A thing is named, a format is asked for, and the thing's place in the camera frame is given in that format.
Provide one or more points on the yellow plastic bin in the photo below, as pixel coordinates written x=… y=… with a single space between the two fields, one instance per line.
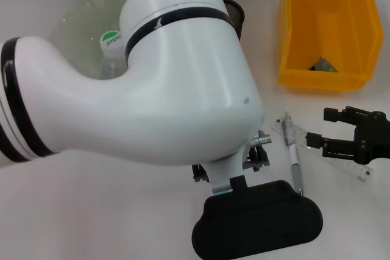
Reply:
x=317 y=28

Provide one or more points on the transparent plastic ruler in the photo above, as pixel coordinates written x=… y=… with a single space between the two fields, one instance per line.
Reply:
x=297 y=133

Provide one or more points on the translucent green ruffled bowl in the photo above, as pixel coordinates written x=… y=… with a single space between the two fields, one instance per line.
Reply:
x=85 y=28

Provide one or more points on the grey white ballpoint pen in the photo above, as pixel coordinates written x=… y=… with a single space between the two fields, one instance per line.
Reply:
x=296 y=168

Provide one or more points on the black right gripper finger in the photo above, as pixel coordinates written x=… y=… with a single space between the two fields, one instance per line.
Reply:
x=335 y=148
x=332 y=114

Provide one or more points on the clear green-label water bottle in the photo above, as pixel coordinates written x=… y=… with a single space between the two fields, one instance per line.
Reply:
x=112 y=42

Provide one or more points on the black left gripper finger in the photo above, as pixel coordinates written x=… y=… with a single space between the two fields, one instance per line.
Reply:
x=200 y=173
x=257 y=158

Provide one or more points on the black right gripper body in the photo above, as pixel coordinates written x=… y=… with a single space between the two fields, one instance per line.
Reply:
x=374 y=141

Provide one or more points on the black mesh pen holder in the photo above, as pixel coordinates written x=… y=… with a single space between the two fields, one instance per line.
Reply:
x=237 y=13

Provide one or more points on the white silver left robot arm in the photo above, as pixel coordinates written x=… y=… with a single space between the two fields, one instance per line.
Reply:
x=167 y=89

